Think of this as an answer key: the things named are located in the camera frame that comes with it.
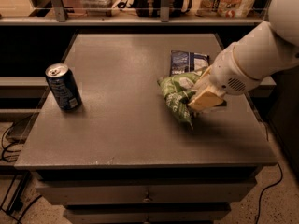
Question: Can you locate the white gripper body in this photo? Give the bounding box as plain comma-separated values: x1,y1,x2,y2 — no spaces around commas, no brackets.
209,42,262,95

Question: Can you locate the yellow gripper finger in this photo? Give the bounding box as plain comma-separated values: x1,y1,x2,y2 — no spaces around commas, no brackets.
192,67,211,92
188,87,225,112

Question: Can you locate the green jalapeno chip bag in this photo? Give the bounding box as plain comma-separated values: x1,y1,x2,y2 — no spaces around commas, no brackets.
157,70,204,127

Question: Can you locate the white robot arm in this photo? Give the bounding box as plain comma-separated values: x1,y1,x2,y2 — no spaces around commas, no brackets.
188,0,299,112

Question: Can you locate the blue chip bag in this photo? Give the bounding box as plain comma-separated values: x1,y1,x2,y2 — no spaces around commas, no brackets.
170,50,209,76

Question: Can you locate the colourful snack bag on shelf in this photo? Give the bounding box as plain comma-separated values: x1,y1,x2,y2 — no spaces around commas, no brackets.
197,0,255,18

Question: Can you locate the blue pepsi can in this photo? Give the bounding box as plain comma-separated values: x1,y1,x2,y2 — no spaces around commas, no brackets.
45,63,82,111

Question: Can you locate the black backpack on shelf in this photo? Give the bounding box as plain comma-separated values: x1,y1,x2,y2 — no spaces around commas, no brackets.
118,0,192,18

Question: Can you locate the upper grey drawer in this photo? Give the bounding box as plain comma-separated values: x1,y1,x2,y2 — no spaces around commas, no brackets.
36,178,256,206

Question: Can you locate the grey drawer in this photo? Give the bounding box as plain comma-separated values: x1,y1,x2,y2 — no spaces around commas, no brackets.
36,178,256,206
64,203,231,224

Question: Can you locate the grey drawer cabinet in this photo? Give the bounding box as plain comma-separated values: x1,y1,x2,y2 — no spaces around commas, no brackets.
13,31,278,224

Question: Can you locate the lower grey drawer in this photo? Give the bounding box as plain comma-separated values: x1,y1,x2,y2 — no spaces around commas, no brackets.
64,203,231,224

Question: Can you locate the black floor cable right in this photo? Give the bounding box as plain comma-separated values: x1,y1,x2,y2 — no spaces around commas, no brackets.
253,161,284,224

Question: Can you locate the grey metal shelf rail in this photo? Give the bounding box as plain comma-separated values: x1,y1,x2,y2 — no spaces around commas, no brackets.
0,0,270,26

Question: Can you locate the black cables left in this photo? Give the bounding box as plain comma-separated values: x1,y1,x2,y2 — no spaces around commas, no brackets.
0,115,34,163

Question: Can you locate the black wire stand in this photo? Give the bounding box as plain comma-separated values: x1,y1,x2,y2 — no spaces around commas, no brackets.
0,169,41,224

